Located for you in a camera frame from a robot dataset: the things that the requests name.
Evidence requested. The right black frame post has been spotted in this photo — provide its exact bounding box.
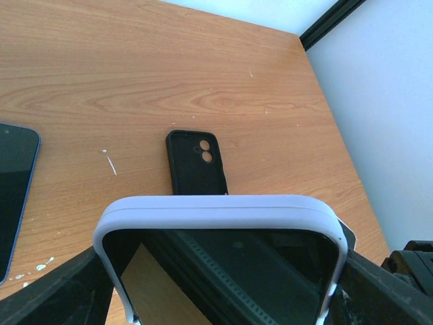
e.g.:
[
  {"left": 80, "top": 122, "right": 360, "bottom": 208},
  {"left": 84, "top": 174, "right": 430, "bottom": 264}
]
[{"left": 300, "top": 0, "right": 365, "bottom": 51}]

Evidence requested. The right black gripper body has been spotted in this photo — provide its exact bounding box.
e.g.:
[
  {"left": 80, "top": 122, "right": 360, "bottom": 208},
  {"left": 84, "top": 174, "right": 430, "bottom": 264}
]
[{"left": 381, "top": 240, "right": 432, "bottom": 295}]

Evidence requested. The blue smartphone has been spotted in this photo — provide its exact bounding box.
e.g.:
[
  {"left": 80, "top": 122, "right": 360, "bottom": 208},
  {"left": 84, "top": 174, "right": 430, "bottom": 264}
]
[{"left": 1, "top": 124, "right": 41, "bottom": 282}]

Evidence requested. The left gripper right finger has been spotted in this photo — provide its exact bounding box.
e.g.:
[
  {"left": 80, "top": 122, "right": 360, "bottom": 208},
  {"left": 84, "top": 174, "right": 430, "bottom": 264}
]
[{"left": 329, "top": 225, "right": 432, "bottom": 324}]

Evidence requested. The phone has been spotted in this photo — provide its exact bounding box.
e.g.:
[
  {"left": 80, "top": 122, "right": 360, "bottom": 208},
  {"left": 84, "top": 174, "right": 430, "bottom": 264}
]
[{"left": 93, "top": 195, "right": 348, "bottom": 324}]

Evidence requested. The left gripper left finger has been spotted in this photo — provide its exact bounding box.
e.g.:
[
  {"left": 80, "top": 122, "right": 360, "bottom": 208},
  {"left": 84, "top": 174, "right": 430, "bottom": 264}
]
[{"left": 1, "top": 247, "right": 114, "bottom": 324}]

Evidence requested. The black phone case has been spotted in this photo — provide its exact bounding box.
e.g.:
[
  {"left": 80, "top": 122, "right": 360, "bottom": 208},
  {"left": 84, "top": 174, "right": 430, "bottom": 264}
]
[{"left": 166, "top": 130, "right": 228, "bottom": 195}]

